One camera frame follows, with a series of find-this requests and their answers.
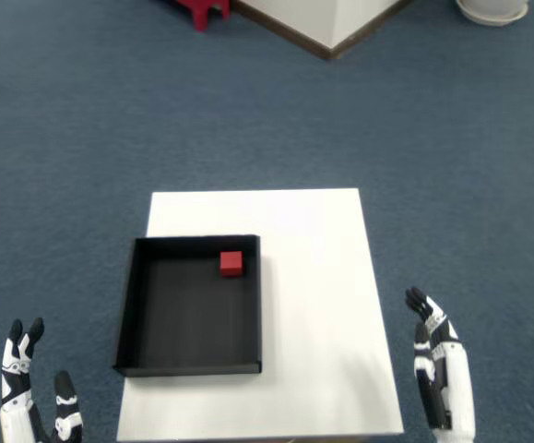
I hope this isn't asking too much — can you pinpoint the white plant pot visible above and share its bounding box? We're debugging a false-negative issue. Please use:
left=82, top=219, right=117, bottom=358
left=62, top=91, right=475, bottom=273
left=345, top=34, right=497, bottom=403
left=458, top=0, right=529, bottom=13

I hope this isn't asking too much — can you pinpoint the white pot saucer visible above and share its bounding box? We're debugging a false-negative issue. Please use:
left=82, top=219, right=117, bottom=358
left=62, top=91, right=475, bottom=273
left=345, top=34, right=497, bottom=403
left=456, top=0, right=528, bottom=27

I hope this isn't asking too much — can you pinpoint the black open box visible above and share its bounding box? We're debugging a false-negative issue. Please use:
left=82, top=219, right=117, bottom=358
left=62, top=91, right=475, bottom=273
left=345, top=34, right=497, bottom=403
left=112, top=233, right=263, bottom=377

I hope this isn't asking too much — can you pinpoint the red cube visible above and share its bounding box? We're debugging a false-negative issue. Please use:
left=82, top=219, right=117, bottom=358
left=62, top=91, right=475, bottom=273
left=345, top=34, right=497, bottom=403
left=219, top=250, right=243, bottom=279

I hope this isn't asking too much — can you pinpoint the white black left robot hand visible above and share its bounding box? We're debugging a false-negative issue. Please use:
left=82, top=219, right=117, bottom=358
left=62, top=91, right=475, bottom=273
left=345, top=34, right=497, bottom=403
left=0, top=317, right=85, bottom=443

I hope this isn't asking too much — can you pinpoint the red plastic stool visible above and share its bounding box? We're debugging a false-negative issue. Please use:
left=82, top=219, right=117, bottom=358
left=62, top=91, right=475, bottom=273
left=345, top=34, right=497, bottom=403
left=173, top=0, right=231, bottom=32

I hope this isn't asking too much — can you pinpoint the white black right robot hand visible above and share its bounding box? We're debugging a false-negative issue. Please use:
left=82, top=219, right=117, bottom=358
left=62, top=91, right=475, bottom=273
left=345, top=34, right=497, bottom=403
left=404, top=285, right=476, bottom=443

